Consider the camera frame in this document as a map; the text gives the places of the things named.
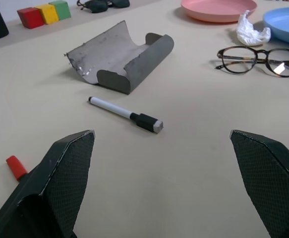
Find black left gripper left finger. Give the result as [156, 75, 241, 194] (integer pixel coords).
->
[0, 129, 96, 238]

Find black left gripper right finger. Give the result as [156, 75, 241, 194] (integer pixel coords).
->
[229, 129, 289, 238]

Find white tissue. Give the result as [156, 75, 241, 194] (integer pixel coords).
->
[236, 10, 272, 47]

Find blue plate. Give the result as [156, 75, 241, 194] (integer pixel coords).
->
[263, 6, 289, 47]

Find red marker cap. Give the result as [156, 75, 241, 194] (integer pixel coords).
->
[5, 155, 28, 181]

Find white marker with black cap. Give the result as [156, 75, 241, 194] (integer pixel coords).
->
[88, 96, 164, 134]

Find tortoiseshell eyeglasses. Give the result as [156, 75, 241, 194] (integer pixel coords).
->
[214, 46, 289, 78]

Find grey curved metal tray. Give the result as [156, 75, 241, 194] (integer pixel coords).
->
[64, 20, 175, 95]

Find red wooden cube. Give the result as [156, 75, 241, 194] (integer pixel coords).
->
[17, 7, 45, 30]

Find yellow wooden cube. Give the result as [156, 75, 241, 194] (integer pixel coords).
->
[35, 4, 59, 25]

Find green wooden cube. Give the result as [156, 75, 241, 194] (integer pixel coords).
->
[48, 0, 72, 21]

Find pink plate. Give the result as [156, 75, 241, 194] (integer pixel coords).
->
[180, 0, 258, 24]

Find black sunglasses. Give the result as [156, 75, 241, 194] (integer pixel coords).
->
[76, 0, 130, 13]

